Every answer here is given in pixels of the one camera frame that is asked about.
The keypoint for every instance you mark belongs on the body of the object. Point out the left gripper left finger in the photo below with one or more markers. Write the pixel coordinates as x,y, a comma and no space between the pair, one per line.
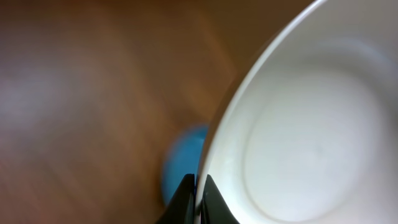
181,208

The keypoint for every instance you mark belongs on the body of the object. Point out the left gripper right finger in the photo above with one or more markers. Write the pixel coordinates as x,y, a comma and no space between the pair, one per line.
214,209

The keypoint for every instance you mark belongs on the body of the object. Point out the dark blue bowl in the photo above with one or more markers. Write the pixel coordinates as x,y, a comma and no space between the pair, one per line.
183,158

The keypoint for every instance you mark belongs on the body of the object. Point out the cream large bowl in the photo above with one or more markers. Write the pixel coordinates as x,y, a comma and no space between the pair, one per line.
310,134

